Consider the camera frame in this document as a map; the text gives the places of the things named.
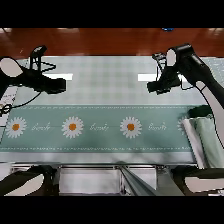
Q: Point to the white paper sheet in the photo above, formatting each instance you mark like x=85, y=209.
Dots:
x=8, y=100

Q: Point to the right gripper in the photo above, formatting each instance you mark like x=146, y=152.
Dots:
x=165, y=82

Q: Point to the silver frame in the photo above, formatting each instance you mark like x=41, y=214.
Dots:
x=100, y=175

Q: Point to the pale green garment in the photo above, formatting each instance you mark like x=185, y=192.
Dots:
x=210, y=143

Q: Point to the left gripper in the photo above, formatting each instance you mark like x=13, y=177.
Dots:
x=53, y=85

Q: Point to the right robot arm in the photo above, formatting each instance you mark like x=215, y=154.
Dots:
x=194, y=67

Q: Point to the dark green garment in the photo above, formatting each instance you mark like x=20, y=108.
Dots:
x=200, y=111

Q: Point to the white garment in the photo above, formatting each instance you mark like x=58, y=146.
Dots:
x=193, y=140

